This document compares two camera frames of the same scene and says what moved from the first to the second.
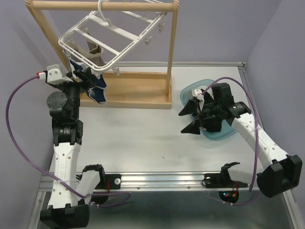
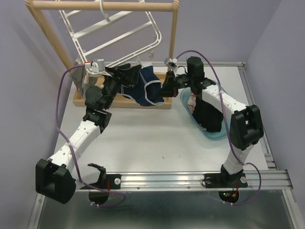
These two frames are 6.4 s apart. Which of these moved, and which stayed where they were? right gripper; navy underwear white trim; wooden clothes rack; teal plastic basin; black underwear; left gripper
Moved: left gripper; black underwear; navy underwear white trim; right gripper
Stayed: teal plastic basin; wooden clothes rack
